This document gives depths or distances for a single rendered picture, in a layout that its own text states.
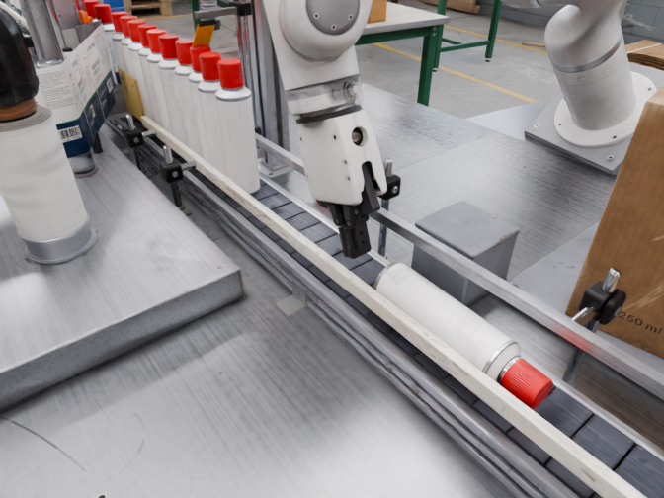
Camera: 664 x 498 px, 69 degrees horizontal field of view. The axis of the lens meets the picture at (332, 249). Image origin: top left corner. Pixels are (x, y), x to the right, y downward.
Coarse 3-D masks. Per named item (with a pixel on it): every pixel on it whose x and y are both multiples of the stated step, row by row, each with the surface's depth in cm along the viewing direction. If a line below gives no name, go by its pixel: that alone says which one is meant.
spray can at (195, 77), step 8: (192, 48) 74; (200, 48) 74; (208, 48) 75; (192, 56) 75; (192, 64) 76; (200, 64) 75; (192, 72) 77; (200, 72) 76; (192, 80) 76; (200, 80) 76; (192, 88) 77; (192, 96) 78; (200, 104) 78; (200, 112) 79; (200, 120) 80; (200, 128) 81; (200, 136) 82; (200, 144) 83; (208, 160) 84
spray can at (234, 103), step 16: (224, 64) 67; (240, 64) 68; (224, 80) 68; (240, 80) 69; (224, 96) 69; (240, 96) 69; (224, 112) 70; (240, 112) 70; (224, 128) 72; (240, 128) 72; (224, 144) 74; (240, 144) 73; (240, 160) 74; (256, 160) 77; (240, 176) 76; (256, 176) 78; (256, 192) 79
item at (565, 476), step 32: (224, 192) 79; (256, 224) 71; (320, 224) 71; (416, 352) 51; (448, 384) 48; (544, 416) 45; (576, 416) 45; (608, 448) 42; (640, 448) 42; (576, 480) 40; (640, 480) 40
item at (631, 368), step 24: (264, 144) 76; (384, 216) 58; (408, 240) 56; (432, 240) 54; (456, 264) 51; (504, 288) 47; (528, 312) 46; (552, 312) 44; (576, 336) 42; (600, 360) 41; (624, 360) 40; (648, 384) 39
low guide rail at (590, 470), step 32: (160, 128) 92; (192, 160) 83; (288, 224) 65; (320, 256) 59; (352, 288) 56; (384, 320) 53; (448, 352) 47; (480, 384) 44; (512, 416) 42; (544, 448) 40; (576, 448) 38; (608, 480) 36
